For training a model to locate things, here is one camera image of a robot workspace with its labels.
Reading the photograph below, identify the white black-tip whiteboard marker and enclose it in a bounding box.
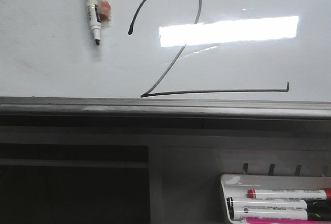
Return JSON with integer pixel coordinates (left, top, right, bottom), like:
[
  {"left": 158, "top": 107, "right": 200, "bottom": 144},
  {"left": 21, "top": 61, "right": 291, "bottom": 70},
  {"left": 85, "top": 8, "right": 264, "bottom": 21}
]
[{"left": 86, "top": 0, "right": 101, "bottom": 46}]

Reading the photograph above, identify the red magnet with clear tape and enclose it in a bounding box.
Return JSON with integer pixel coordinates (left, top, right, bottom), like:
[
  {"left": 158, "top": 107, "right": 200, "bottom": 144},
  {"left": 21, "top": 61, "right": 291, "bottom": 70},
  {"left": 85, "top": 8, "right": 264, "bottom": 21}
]
[{"left": 97, "top": 0, "right": 112, "bottom": 28}]

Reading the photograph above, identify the white whiteboard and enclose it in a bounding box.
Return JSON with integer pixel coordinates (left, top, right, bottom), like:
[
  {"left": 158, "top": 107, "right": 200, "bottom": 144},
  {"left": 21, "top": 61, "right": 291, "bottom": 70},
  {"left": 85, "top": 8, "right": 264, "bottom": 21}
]
[{"left": 1, "top": 0, "right": 330, "bottom": 102}]

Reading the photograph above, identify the white marker tray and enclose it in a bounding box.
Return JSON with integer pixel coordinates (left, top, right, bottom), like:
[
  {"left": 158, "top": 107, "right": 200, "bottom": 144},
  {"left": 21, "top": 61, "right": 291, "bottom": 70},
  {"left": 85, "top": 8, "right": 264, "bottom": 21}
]
[{"left": 220, "top": 174, "right": 330, "bottom": 223}]

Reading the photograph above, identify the grey cabinet with shelf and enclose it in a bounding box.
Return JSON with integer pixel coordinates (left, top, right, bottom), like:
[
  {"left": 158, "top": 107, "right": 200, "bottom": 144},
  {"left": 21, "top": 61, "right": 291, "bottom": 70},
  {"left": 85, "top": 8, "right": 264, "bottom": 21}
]
[{"left": 1, "top": 115, "right": 330, "bottom": 223}]

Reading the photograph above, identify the pink marker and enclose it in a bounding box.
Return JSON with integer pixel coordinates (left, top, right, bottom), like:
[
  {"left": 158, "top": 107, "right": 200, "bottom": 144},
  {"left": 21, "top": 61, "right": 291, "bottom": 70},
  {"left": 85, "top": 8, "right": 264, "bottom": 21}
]
[{"left": 240, "top": 218, "right": 330, "bottom": 224}]

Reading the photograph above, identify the upper black-capped white marker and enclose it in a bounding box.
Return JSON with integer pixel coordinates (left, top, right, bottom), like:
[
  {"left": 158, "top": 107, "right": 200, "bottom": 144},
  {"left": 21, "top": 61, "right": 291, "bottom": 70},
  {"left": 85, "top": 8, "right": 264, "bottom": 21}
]
[{"left": 226, "top": 197, "right": 330, "bottom": 210}]

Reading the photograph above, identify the black-capped white marker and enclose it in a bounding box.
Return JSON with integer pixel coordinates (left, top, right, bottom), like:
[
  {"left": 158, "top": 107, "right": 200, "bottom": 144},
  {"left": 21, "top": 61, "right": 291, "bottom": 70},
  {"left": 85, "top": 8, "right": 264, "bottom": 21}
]
[
  {"left": 226, "top": 197, "right": 330, "bottom": 210},
  {"left": 229, "top": 207, "right": 330, "bottom": 221}
]

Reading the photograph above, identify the lower black-capped white marker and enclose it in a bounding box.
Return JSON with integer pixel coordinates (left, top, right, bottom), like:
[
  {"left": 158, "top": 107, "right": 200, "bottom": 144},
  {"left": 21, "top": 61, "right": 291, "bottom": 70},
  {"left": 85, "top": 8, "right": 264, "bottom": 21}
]
[{"left": 229, "top": 207, "right": 330, "bottom": 221}]

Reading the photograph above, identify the red-capped white marker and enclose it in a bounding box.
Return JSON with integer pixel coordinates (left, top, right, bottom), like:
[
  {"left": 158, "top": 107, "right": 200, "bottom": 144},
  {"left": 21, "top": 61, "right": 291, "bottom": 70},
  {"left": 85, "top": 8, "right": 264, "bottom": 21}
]
[{"left": 247, "top": 188, "right": 330, "bottom": 201}]

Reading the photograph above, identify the grey whiteboard frame ledge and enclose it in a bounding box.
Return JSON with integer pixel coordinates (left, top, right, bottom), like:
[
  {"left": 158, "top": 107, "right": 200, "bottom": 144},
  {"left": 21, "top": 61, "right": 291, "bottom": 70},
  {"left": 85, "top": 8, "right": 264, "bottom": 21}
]
[{"left": 1, "top": 97, "right": 330, "bottom": 120}]

